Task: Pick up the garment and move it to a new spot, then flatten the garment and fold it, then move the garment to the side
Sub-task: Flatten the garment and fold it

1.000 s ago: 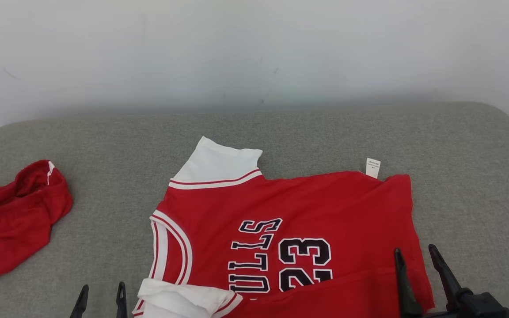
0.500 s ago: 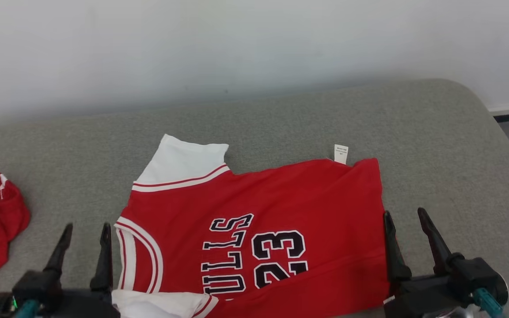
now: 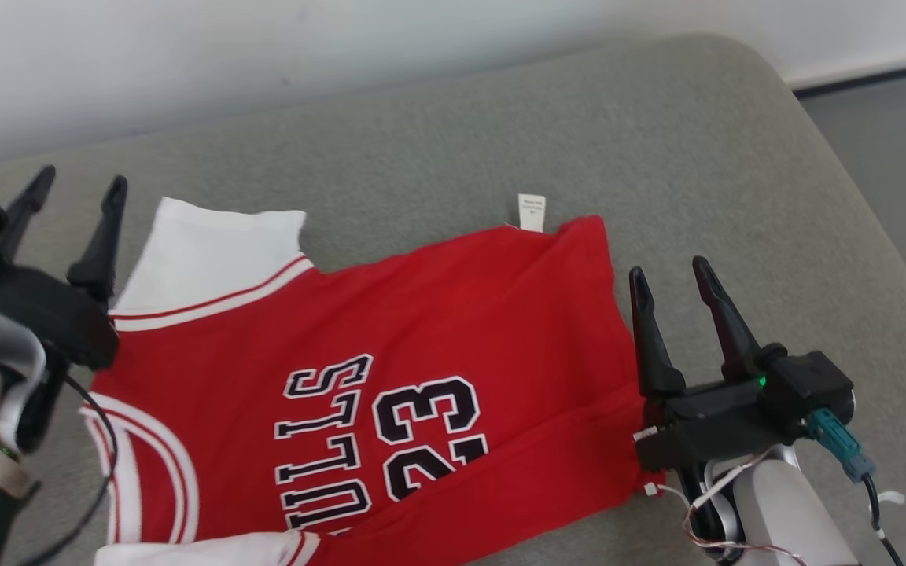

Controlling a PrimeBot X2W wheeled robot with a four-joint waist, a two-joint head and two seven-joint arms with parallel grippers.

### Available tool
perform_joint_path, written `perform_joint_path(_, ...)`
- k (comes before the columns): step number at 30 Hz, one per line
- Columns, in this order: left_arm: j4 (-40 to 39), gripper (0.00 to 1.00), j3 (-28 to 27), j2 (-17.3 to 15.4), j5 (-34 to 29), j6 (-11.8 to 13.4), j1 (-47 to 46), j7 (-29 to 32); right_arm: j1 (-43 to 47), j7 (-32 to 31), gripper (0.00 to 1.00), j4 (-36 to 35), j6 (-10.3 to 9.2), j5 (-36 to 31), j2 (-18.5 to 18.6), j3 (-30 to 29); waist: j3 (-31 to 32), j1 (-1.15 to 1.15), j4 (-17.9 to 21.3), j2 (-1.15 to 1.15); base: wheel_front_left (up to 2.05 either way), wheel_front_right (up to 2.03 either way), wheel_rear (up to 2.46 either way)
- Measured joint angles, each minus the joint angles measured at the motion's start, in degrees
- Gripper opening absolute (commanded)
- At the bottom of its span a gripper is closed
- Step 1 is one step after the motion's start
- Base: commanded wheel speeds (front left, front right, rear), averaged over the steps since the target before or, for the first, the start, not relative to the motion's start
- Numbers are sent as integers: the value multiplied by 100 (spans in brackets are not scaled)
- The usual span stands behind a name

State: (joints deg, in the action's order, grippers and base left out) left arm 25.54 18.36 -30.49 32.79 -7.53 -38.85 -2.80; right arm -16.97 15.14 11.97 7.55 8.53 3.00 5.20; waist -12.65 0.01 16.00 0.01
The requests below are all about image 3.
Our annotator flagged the red number 23 basketball jersey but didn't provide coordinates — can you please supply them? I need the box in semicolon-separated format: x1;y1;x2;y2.
79;193;668;566

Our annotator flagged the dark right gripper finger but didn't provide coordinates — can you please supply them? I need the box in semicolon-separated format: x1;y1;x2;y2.
691;255;763;384
628;266;687;399

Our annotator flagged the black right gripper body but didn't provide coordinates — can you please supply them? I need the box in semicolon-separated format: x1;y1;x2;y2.
635;377;805;473

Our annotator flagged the thin white red wire bundle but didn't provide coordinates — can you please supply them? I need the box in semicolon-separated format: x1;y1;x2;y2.
645;451;809;566

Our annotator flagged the white wall baseboard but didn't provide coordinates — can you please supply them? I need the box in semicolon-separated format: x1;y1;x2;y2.
786;49;906;97

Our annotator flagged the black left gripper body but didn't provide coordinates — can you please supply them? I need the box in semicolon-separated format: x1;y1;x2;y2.
0;260;120;371

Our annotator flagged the teal cable connector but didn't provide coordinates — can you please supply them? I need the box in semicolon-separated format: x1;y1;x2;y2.
805;408;878;483

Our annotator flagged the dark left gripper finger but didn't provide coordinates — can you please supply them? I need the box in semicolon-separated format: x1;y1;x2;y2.
67;174;129;304
0;165;57;261

